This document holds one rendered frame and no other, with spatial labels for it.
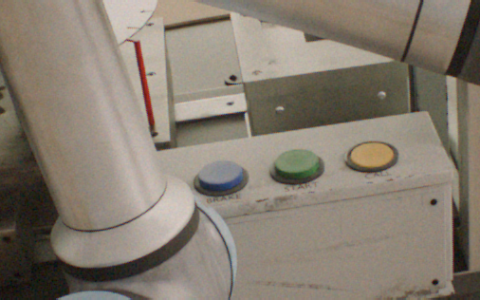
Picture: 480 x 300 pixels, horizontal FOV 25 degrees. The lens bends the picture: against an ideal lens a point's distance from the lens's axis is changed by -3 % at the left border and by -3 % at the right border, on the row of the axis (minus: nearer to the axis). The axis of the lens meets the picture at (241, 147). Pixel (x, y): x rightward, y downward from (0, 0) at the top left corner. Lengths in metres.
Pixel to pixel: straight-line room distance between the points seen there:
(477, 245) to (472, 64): 0.60
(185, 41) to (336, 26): 1.11
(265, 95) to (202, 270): 0.38
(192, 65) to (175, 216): 0.76
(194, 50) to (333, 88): 0.44
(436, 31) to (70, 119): 0.32
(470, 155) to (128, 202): 0.38
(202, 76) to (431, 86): 0.48
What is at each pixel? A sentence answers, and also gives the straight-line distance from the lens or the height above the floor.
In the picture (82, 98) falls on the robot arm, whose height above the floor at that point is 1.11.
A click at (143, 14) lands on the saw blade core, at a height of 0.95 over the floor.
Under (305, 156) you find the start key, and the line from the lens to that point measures 1.03.
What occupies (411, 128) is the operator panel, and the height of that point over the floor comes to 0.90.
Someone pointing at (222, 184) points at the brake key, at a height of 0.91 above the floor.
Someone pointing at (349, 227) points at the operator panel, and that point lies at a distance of 1.03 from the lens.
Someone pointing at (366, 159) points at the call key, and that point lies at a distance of 1.03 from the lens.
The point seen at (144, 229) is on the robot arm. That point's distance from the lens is 0.80.
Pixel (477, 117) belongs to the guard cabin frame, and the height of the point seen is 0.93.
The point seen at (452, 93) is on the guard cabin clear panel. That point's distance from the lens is 1.19.
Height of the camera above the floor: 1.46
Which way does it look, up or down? 32 degrees down
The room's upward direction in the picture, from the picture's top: 8 degrees counter-clockwise
